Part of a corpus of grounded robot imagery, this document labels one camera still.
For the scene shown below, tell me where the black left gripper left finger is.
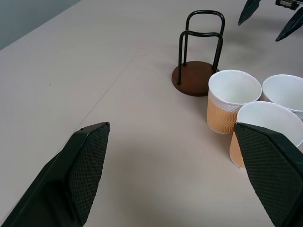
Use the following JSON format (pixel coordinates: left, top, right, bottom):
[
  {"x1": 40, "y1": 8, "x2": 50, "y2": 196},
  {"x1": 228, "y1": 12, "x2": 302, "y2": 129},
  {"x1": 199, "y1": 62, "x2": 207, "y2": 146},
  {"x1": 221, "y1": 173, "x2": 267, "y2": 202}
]
[{"x1": 0, "y1": 122, "x2": 111, "y2": 227}]

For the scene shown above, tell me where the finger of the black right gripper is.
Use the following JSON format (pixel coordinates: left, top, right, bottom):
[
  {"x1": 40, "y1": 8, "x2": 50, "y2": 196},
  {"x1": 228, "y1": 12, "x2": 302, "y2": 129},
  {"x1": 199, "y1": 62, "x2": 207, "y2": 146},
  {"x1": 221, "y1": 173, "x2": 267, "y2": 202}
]
[
  {"x1": 275, "y1": 7, "x2": 303, "y2": 43},
  {"x1": 238, "y1": 0, "x2": 261, "y2": 26}
]

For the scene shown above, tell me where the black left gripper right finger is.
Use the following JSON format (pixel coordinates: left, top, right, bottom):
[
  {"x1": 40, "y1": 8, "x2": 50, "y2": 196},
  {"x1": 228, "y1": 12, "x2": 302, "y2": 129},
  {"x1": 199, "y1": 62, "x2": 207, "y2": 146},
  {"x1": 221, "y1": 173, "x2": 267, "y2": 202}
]
[{"x1": 233, "y1": 122, "x2": 303, "y2": 227}]

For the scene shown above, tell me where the orange and white paper cup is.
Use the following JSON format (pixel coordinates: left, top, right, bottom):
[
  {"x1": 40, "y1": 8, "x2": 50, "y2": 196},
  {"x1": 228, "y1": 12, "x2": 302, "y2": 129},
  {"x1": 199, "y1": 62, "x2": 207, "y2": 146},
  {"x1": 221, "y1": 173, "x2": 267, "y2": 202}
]
[
  {"x1": 262, "y1": 74, "x2": 303, "y2": 122},
  {"x1": 206, "y1": 69, "x2": 263, "y2": 135},
  {"x1": 229, "y1": 101, "x2": 303, "y2": 170}
]

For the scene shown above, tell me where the black wire cup holder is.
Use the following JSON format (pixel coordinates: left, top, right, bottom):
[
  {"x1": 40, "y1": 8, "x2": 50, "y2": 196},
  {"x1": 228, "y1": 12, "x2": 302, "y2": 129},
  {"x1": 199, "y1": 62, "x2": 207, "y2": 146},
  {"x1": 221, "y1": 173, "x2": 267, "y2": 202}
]
[{"x1": 172, "y1": 9, "x2": 225, "y2": 97}]

